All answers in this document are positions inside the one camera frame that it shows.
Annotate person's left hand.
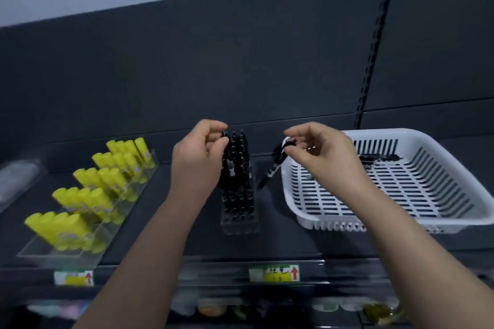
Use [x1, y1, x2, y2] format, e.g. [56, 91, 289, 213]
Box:
[171, 119, 230, 202]

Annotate person's right hand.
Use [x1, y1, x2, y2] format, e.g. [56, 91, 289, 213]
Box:
[283, 121, 372, 191]

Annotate black pen with white band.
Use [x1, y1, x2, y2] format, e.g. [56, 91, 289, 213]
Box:
[220, 130, 237, 179]

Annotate black pen with clip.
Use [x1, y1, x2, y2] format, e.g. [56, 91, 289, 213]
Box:
[256, 139, 298, 191]

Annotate person's left forearm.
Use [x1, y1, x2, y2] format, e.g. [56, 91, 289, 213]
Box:
[73, 185, 217, 329]

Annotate person's right forearm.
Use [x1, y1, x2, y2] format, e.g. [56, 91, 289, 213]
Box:
[348, 175, 494, 329]

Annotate bunch of upright black pens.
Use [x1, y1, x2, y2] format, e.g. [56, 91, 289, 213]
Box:
[221, 130, 256, 222]

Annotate clear acrylic pen holder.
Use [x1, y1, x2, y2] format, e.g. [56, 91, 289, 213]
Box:
[219, 185, 260, 236]

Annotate loose black pens in basket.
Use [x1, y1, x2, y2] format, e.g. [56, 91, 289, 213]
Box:
[358, 153, 403, 167]

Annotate white slotted plastic basket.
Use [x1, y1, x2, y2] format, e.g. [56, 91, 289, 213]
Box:
[280, 128, 494, 235]

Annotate green shelf price label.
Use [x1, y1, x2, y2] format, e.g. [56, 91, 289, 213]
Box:
[249, 264, 300, 283]

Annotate clear acrylic divided tray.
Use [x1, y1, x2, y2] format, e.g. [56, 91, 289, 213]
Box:
[15, 149, 160, 270]

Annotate black slotted shelf upright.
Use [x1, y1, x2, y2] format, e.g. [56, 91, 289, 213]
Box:
[353, 0, 401, 130]

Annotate rows of yellow highlighters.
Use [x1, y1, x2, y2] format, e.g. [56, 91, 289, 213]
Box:
[24, 137, 157, 254]

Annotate blurred white container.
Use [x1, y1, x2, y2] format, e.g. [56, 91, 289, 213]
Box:
[311, 297, 341, 313]

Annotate blurred beige container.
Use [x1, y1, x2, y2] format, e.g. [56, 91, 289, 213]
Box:
[196, 299, 227, 318]

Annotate blurred yellow packet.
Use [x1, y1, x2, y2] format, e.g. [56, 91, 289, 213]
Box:
[363, 303, 404, 323]

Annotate yellow shelf price label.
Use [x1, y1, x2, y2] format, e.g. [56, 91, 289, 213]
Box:
[54, 270, 95, 287]

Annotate blurred pink packets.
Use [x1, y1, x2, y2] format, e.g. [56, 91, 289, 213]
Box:
[26, 299, 90, 320]

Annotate clear shelf edge rail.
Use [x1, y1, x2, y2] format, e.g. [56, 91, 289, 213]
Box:
[0, 257, 494, 299]

